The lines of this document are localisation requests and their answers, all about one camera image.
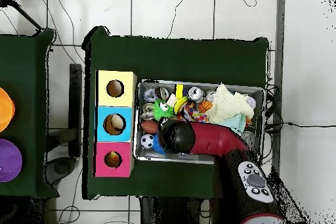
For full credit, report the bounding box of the green spiky ball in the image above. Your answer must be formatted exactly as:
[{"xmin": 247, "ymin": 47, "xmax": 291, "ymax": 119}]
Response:
[{"xmin": 152, "ymin": 99, "xmax": 177, "ymax": 122}]

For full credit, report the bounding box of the blue spiky ball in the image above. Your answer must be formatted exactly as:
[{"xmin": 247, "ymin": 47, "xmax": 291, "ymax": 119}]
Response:
[{"xmin": 153, "ymin": 135, "xmax": 167, "ymax": 155}]

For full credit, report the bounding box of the cream yellow waffle cloth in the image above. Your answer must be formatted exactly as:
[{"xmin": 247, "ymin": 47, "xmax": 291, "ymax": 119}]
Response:
[{"xmin": 207, "ymin": 83, "xmax": 256, "ymax": 125}]

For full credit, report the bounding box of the yellow plush duck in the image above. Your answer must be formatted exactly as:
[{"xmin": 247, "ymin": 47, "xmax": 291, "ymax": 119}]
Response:
[{"xmin": 106, "ymin": 152, "xmax": 121, "ymax": 168}]

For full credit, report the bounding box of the wooden box with three holes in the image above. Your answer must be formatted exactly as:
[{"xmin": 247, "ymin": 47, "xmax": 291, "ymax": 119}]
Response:
[{"xmin": 94, "ymin": 70, "xmax": 138, "ymax": 178}]

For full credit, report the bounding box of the yellow plastic block toy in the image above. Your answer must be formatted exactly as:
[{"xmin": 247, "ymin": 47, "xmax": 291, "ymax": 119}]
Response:
[{"xmin": 173, "ymin": 83, "xmax": 190, "ymax": 116}]

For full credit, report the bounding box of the brown toy football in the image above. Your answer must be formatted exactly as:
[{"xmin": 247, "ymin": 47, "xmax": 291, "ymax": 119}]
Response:
[{"xmin": 140, "ymin": 120, "xmax": 160, "ymax": 135}]

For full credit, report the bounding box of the silver metal can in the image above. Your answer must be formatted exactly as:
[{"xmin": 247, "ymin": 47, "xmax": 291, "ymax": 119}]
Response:
[{"xmin": 188, "ymin": 86, "xmax": 205, "ymax": 103}]

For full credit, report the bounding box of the small black white soccer ball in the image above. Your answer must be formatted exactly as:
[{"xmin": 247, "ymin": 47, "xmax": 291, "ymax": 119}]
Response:
[{"xmin": 140, "ymin": 134, "xmax": 156, "ymax": 150}]

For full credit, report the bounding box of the small orange basketball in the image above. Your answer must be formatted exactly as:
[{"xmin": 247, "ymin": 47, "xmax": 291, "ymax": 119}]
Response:
[{"xmin": 198, "ymin": 100, "xmax": 213, "ymax": 114}]

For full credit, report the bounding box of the dark green table cloth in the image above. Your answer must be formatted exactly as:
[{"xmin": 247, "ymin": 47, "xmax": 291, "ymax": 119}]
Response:
[
  {"xmin": 0, "ymin": 29, "xmax": 56, "ymax": 198},
  {"xmin": 83, "ymin": 26, "xmax": 271, "ymax": 200}
]

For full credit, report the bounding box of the orange plate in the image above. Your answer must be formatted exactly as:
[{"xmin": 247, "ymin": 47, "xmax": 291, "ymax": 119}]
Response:
[{"xmin": 0, "ymin": 87, "xmax": 16, "ymax": 133}]

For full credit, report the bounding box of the purple plate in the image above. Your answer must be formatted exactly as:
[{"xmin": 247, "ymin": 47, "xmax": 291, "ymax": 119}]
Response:
[{"xmin": 0, "ymin": 139, "xmax": 23, "ymax": 183}]

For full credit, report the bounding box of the shallow wire mesh bin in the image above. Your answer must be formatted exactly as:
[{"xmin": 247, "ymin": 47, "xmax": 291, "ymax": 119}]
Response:
[{"xmin": 135, "ymin": 79, "xmax": 265, "ymax": 167}]

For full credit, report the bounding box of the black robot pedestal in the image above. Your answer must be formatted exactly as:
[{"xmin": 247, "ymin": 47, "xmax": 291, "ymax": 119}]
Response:
[{"xmin": 138, "ymin": 197, "xmax": 211, "ymax": 224}]

